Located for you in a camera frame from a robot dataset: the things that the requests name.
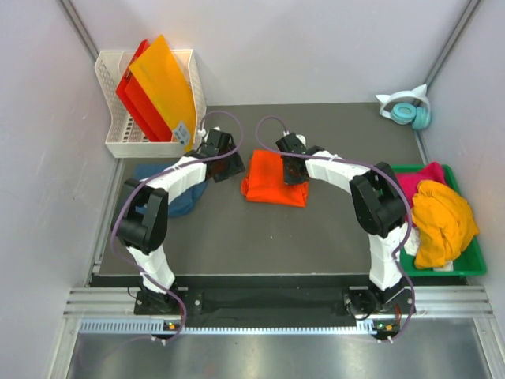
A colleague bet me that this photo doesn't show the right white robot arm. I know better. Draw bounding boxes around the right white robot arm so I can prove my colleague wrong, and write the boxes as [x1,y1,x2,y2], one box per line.
[276,132,407,313]

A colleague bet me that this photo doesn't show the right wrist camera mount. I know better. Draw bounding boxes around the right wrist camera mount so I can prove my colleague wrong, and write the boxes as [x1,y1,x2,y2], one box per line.
[283,131,307,145]

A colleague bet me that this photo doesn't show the yellow t shirt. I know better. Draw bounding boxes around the yellow t shirt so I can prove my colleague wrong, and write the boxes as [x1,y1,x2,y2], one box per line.
[412,180,480,269]

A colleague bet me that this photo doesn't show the orange t shirt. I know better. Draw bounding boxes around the orange t shirt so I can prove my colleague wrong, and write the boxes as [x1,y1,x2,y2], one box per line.
[241,150,309,208]

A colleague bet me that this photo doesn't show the white perforated file basket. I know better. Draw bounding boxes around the white perforated file basket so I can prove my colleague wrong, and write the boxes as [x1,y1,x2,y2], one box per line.
[95,49,206,159]

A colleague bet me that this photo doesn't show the blue t shirt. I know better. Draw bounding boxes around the blue t shirt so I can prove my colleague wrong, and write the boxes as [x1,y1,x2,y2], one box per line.
[133,163,208,218]

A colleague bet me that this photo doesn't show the cat ear headphones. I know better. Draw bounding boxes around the cat ear headphones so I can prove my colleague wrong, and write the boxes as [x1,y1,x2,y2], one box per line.
[376,84,432,130]

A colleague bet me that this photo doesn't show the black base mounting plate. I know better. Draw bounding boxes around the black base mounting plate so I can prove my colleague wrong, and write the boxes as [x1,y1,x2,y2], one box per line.
[133,274,415,328]

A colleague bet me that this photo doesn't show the slotted cable duct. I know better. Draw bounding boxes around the slotted cable duct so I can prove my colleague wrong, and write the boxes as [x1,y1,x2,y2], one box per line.
[78,315,399,336]

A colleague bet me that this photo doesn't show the red plastic folder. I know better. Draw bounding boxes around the red plastic folder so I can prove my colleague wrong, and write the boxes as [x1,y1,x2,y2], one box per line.
[116,39,172,142]

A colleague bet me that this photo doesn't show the pink t shirt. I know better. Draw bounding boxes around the pink t shirt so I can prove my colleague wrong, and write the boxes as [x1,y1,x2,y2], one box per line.
[396,162,447,201]

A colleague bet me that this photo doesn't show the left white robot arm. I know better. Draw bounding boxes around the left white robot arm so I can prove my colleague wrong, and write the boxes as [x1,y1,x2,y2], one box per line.
[111,129,245,314]

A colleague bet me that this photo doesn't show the white t shirt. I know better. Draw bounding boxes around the white t shirt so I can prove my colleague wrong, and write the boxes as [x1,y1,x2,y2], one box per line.
[403,227,454,272]

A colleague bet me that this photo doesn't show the orange plastic folder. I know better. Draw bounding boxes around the orange plastic folder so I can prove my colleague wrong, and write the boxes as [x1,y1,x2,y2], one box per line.
[129,35,196,152]

